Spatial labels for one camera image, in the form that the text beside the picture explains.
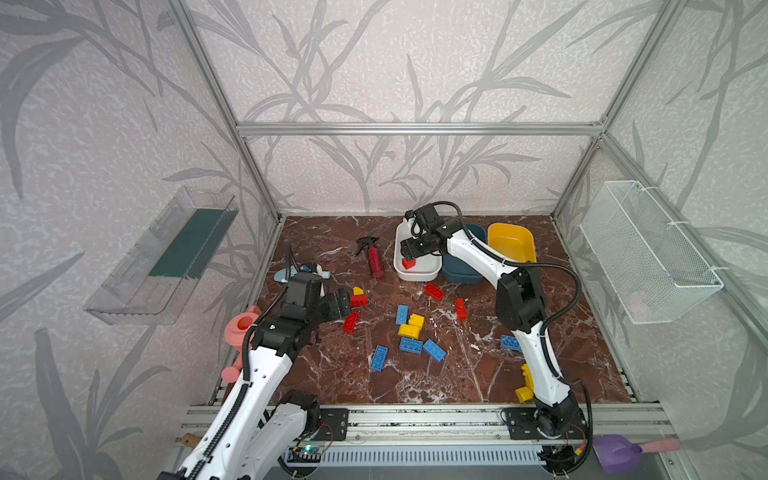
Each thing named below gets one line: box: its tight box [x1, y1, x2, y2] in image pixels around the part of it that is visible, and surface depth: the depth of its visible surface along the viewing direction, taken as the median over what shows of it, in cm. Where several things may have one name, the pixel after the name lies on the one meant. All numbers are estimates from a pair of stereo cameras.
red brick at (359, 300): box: [350, 295, 369, 307], surface depth 96 cm
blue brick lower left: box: [370, 345, 388, 372], surface depth 84 cm
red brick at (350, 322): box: [342, 311, 359, 334], surface depth 92 cm
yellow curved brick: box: [398, 324, 421, 340], surface depth 91 cm
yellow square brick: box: [408, 313, 425, 330], surface depth 92 cm
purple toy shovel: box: [593, 434, 681, 473], surface depth 71 cm
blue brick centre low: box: [399, 337, 423, 355], surface depth 87 cm
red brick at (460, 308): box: [455, 298, 467, 321], surface depth 95 cm
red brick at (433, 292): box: [423, 283, 445, 302], surface depth 100 cm
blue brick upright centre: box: [395, 305, 409, 325], surface depth 95 cm
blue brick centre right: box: [423, 338, 447, 363], surface depth 86 cm
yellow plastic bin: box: [487, 223, 537, 263], surface depth 111 cm
